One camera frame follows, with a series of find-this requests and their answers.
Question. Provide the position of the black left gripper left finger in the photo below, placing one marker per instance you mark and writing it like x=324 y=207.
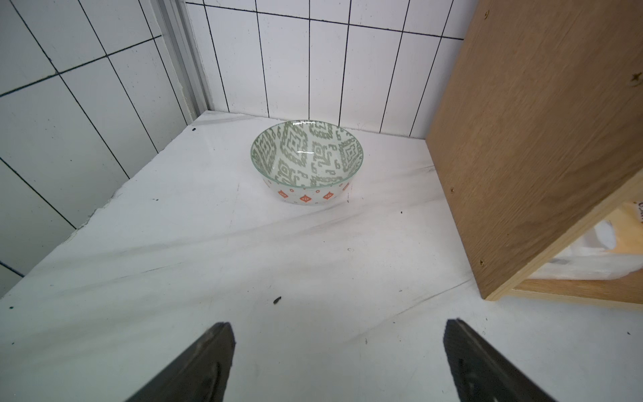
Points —
x=199 y=373

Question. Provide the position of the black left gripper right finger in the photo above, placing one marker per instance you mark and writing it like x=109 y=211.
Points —
x=481 y=373

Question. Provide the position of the wooden three-tier shelf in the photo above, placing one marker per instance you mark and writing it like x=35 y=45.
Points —
x=538 y=137

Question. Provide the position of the white green tissue pack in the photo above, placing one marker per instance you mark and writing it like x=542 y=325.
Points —
x=592 y=257

